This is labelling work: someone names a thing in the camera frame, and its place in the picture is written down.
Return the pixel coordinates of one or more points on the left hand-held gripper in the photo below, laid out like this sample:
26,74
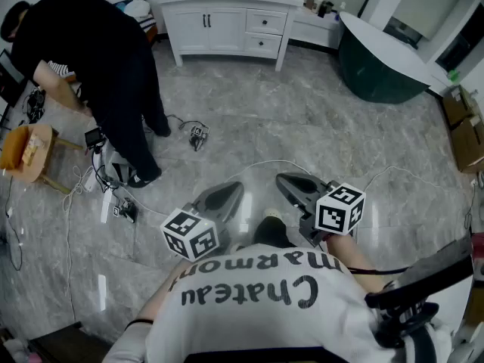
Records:
189,236

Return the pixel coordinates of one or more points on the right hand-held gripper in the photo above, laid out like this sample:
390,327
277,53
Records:
336,212

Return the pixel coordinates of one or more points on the white cabinet drawer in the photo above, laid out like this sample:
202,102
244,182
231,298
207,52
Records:
272,45
274,23

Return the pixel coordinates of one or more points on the person's right forearm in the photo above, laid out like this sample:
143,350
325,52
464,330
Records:
348,252

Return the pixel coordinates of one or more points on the person's left forearm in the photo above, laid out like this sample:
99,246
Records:
151,301

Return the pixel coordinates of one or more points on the person's white shoe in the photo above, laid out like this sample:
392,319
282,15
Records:
273,213

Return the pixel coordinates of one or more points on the person's black trouser leg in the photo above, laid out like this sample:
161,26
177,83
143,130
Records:
270,233

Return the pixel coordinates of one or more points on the idle hand-held gripper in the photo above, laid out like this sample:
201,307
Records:
198,136
128,212

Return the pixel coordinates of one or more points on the white power strip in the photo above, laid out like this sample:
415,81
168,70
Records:
90,182
106,206

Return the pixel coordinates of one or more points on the person in white t-shirt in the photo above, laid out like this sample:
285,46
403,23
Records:
246,335

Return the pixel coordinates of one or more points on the dark green white bathtub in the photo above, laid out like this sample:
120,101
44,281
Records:
378,74

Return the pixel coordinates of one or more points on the small black screen device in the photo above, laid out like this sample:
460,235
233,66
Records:
94,137

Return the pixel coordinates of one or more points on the white vanity cabinet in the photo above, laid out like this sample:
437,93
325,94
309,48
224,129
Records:
230,52

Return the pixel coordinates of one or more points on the white low ledge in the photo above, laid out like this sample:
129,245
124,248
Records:
314,28

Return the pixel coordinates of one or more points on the white cabinet door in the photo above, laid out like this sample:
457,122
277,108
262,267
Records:
227,32
185,32

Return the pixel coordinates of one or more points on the cardboard box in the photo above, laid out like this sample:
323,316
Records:
469,146
455,108

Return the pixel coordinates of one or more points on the dark square bottle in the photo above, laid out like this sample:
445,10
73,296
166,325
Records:
322,9

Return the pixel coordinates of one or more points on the round wooden stool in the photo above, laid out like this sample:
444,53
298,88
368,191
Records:
43,153

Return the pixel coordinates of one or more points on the small brown box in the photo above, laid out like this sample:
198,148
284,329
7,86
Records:
309,4

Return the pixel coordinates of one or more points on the blue white tube bottle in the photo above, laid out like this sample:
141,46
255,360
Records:
342,6

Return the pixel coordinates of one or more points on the white paper cup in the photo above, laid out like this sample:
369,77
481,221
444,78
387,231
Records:
317,1

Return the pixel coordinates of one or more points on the small green bottle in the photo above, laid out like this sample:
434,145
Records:
453,75

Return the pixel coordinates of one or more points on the black white striped blanket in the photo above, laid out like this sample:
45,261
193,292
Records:
147,23

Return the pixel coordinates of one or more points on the small wooden blocks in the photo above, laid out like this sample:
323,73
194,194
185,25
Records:
32,147

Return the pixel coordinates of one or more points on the dark side table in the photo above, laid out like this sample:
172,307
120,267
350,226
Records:
64,344

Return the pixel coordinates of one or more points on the orange cushion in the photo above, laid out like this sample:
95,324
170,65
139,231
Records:
11,149

